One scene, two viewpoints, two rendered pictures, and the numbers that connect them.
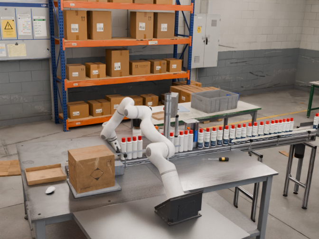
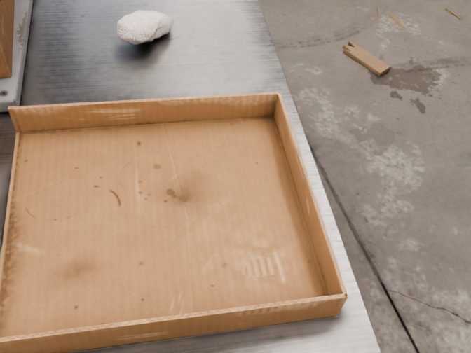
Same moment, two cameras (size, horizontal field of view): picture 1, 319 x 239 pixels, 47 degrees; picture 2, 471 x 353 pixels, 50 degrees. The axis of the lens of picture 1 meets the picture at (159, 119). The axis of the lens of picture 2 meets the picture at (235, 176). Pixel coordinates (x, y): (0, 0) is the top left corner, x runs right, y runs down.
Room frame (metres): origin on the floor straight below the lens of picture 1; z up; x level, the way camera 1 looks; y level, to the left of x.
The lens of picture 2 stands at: (3.07, 1.05, 1.26)
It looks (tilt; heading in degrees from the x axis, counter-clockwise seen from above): 51 degrees down; 189
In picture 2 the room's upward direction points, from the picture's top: 8 degrees clockwise
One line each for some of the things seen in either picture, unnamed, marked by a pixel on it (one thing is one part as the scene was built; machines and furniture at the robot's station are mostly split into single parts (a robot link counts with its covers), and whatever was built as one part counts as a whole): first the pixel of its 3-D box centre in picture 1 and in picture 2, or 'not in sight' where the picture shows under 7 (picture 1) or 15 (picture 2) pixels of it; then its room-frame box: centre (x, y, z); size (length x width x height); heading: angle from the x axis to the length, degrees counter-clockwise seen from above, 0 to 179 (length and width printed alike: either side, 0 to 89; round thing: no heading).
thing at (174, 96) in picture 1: (171, 104); not in sight; (3.18, -0.10, 1.38); 0.17 x 0.10 x 0.19; 170
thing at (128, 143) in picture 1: (128, 148); not in sight; (3.10, 0.27, 0.98); 0.05 x 0.05 x 0.20
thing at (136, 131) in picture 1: (136, 131); not in sight; (3.43, 0.22, 1.03); 0.09 x 0.09 x 0.30
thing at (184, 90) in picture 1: (190, 101); not in sight; (7.57, -0.64, 0.32); 1.20 x 0.83 x 0.64; 31
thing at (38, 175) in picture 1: (45, 173); (160, 203); (2.79, 0.94, 0.85); 0.30 x 0.26 x 0.04; 115
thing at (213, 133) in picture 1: (213, 136); not in sight; (3.48, -0.55, 0.98); 0.05 x 0.05 x 0.20
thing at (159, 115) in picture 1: (163, 115); not in sight; (4.75, -0.05, 0.82); 0.34 x 0.24 x 0.03; 128
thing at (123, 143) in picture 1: (123, 148); not in sight; (3.08, 0.32, 0.98); 0.05 x 0.05 x 0.20
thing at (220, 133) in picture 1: (220, 136); not in sight; (3.51, -0.62, 0.98); 0.05 x 0.05 x 0.20
